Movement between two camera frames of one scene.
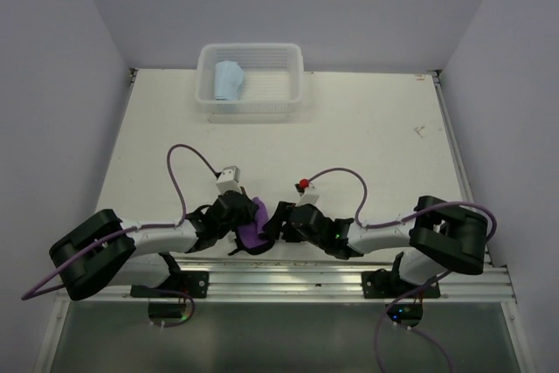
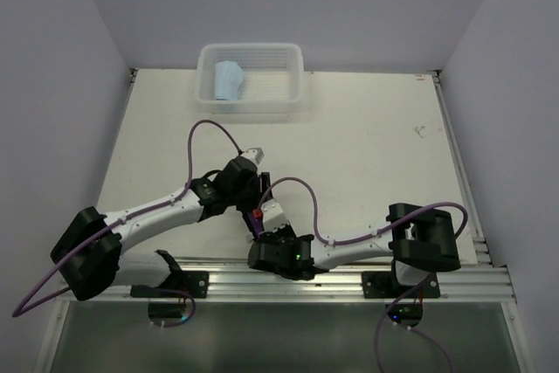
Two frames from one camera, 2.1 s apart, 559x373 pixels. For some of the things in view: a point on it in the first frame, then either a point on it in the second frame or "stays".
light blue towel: x=229 y=78 stays
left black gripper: x=249 y=210 -> x=261 y=183
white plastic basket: x=272 y=80 stays
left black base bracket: x=182 y=284 stays
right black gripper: x=272 y=227 -> x=268 y=238
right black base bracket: x=384 y=284 stays
